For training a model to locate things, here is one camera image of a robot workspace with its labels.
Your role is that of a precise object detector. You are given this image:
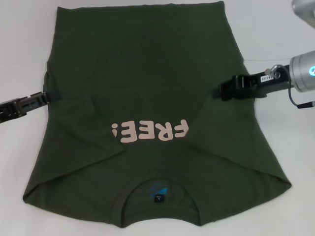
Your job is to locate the dark green FREE print t-shirt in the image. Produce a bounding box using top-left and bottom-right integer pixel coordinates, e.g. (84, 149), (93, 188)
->
(22, 0), (293, 229)

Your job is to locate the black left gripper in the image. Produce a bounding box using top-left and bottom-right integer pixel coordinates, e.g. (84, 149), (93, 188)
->
(0, 90), (62, 124)

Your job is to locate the right gripper cable with silver plug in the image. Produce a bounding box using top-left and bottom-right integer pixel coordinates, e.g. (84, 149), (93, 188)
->
(264, 64), (315, 109)

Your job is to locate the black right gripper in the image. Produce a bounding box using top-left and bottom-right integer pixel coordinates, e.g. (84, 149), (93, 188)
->
(211, 65), (295, 102)

